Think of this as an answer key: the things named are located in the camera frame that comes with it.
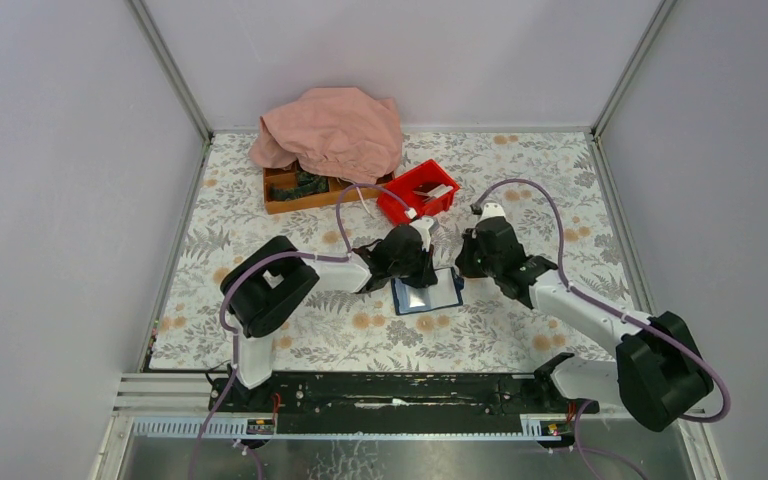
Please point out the wooden tray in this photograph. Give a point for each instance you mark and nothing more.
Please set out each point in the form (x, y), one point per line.
(286, 178)

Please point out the navy blue card holder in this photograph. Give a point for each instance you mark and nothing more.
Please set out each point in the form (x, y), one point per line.
(446, 293)

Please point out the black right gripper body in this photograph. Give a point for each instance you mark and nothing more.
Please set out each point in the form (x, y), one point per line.
(473, 263)

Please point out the pink cloth garment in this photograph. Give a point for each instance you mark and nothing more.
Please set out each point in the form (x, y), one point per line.
(339, 132)

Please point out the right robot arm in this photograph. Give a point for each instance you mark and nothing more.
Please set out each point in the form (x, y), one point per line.
(654, 372)

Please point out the red plastic bin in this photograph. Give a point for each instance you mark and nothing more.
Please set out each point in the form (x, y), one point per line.
(425, 190)

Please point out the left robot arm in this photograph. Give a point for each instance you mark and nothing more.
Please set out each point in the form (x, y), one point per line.
(261, 294)

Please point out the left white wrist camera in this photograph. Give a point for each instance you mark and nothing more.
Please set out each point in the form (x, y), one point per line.
(425, 226)

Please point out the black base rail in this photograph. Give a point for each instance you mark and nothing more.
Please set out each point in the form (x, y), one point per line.
(334, 403)

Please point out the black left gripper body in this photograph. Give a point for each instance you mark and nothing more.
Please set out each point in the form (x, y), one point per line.
(412, 270)

